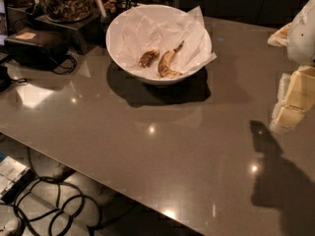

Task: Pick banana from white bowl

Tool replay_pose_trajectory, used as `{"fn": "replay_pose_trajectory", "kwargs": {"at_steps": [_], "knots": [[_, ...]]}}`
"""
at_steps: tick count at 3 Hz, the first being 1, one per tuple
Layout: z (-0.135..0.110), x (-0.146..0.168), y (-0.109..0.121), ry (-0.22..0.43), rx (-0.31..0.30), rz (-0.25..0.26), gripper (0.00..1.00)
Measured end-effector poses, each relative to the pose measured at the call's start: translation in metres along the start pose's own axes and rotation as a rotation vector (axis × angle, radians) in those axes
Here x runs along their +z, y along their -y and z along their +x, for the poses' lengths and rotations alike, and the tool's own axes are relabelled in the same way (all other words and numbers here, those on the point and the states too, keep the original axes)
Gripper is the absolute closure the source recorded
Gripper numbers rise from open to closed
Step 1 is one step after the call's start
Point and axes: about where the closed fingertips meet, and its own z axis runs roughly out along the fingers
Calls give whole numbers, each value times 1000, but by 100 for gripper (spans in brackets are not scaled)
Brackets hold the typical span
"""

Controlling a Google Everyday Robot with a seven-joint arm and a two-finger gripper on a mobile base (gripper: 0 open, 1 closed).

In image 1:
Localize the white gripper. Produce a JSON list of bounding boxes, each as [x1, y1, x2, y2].
[[267, 0, 315, 134]]

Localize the white bowl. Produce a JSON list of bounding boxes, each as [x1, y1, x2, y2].
[[106, 5, 217, 87]]

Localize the small brown banana piece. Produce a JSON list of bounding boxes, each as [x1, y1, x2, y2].
[[138, 49, 159, 68]]

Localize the white paper liner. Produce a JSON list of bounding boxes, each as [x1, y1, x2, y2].
[[115, 5, 217, 81]]

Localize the black stand under jar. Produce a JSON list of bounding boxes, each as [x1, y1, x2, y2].
[[35, 11, 103, 55]]

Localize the glass jar of nuts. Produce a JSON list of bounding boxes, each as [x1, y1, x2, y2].
[[39, 0, 94, 23]]

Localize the black box with label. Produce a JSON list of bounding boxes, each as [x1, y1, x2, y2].
[[4, 28, 70, 71]]

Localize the black device at edge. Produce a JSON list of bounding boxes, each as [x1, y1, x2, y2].
[[0, 65, 28, 92]]

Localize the white power strip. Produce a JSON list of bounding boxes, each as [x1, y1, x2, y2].
[[0, 156, 32, 204]]

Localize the black cable on table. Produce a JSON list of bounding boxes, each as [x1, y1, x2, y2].
[[48, 54, 78, 76]]

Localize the black cables on floor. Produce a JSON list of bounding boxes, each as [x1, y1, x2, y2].
[[0, 147, 137, 236]]

